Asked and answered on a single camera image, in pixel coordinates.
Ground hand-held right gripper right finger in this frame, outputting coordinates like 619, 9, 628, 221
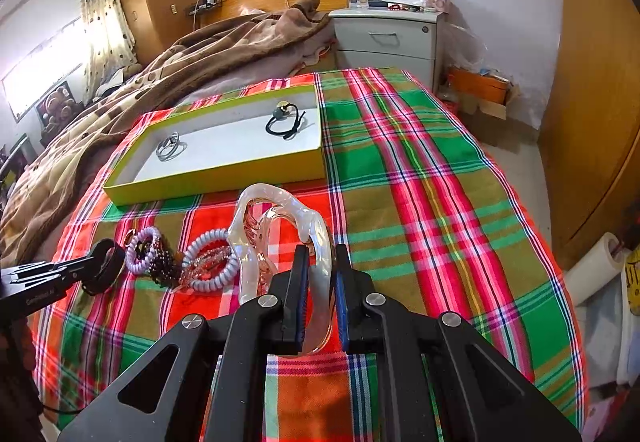
335, 245, 583, 442

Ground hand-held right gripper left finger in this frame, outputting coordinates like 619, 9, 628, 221
59, 245, 311, 442

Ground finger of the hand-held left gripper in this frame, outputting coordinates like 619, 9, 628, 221
30, 263, 113, 295
0, 249, 103, 280

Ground black band with gold chain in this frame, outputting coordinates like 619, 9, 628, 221
82, 239, 127, 297

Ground purple spiral hair tie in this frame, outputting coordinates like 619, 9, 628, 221
125, 228, 166, 275

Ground clear pink hair claw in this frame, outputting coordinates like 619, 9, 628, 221
227, 182, 333, 360

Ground pale blue spiral hair tie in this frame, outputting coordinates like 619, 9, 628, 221
181, 228, 241, 294

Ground yellow-green shallow box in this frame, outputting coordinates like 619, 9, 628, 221
102, 81, 326, 207

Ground person's left forearm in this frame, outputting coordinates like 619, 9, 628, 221
0, 319, 43, 442

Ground plaid cloth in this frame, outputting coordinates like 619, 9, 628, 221
27, 66, 591, 442

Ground brown teddy bear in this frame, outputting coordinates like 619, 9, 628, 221
35, 81, 76, 133

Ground brown patterned blanket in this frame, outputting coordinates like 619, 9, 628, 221
0, 0, 336, 268

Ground window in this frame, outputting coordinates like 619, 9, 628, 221
0, 17, 83, 123

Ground cardboard box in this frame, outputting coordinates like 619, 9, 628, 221
460, 95, 521, 123

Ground dotted curtain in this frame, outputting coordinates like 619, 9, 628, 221
79, 0, 137, 103

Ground orange box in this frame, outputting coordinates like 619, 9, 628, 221
447, 67, 511, 106

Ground paper towel roll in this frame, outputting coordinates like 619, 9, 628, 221
564, 232, 628, 308

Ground grey nightstand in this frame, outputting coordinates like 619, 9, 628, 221
328, 7, 447, 90

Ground clear plastic bag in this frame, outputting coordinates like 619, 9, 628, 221
444, 17, 487, 73

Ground yellow bag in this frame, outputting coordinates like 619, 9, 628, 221
619, 255, 640, 318

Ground power strip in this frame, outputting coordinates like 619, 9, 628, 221
187, 0, 223, 16

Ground wooden door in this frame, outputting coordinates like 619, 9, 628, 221
537, 0, 640, 270

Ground dark beaded bracelet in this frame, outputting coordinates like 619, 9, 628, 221
142, 242, 183, 288

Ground pink crystal bracelet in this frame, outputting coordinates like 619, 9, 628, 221
175, 242, 236, 290

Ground grey hair ties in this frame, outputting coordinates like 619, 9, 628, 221
156, 132, 188, 163

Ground black hair tie with bead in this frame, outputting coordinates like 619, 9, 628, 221
264, 101, 309, 141

